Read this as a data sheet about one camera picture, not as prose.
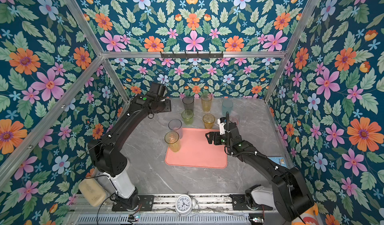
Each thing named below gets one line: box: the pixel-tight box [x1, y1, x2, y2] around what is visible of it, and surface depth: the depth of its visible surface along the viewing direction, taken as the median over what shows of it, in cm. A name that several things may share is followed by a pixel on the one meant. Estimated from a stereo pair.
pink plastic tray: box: [165, 127, 228, 169], surface depth 92 cm
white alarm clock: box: [175, 194, 197, 217], surface depth 72 cm
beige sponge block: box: [79, 177, 107, 208], surface depth 76 cm
